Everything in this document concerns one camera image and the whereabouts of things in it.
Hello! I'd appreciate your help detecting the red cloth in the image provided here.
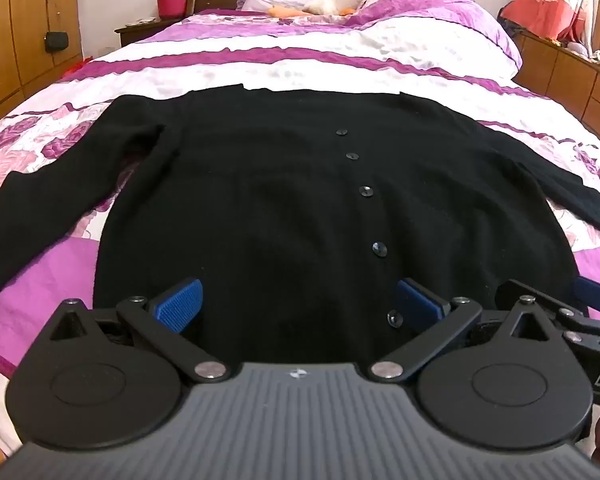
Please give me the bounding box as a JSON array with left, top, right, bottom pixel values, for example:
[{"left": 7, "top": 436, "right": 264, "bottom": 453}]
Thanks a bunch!
[{"left": 62, "top": 55, "right": 93, "bottom": 79}]

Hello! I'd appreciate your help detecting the wooden wardrobe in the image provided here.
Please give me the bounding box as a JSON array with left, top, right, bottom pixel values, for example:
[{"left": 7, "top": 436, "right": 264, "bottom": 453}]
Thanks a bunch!
[{"left": 0, "top": 0, "right": 83, "bottom": 133}]

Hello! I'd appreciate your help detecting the cream coral floral curtain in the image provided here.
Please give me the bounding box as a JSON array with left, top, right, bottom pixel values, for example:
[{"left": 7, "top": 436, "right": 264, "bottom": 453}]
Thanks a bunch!
[{"left": 502, "top": 0, "right": 600, "bottom": 56}]

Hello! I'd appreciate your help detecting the dark wooden nightstand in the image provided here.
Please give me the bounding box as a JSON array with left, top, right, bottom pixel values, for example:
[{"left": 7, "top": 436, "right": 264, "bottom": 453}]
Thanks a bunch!
[{"left": 115, "top": 17, "right": 181, "bottom": 48}]

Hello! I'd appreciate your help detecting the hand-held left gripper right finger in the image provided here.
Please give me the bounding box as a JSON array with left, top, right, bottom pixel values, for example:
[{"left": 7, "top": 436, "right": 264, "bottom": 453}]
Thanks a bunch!
[{"left": 369, "top": 278, "right": 556, "bottom": 383}]

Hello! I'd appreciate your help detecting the purple floral bedspread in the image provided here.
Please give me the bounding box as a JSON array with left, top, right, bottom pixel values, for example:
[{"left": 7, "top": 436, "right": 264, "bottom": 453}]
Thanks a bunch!
[{"left": 0, "top": 0, "right": 600, "bottom": 461}]

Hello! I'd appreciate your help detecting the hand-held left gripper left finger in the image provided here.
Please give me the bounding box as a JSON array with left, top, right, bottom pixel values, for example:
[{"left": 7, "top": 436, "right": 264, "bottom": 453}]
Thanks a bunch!
[{"left": 47, "top": 278, "right": 229, "bottom": 383}]

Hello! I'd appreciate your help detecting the wooden side cabinet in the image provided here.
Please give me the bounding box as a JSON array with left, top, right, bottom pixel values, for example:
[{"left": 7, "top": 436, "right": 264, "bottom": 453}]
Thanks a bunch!
[{"left": 515, "top": 30, "right": 600, "bottom": 156}]

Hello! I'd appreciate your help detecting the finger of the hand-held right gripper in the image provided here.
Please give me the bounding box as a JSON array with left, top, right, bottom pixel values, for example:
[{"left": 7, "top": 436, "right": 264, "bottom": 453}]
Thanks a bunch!
[
  {"left": 495, "top": 280, "right": 588, "bottom": 330},
  {"left": 571, "top": 275, "right": 600, "bottom": 321}
]

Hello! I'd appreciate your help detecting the black button cardigan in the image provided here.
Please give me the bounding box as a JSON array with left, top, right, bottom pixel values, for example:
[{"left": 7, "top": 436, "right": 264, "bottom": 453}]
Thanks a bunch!
[{"left": 0, "top": 84, "right": 600, "bottom": 366}]

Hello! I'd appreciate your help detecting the red bucket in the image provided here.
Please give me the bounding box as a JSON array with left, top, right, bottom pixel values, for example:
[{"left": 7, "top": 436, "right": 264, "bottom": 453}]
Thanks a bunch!
[{"left": 154, "top": 0, "right": 191, "bottom": 20}]

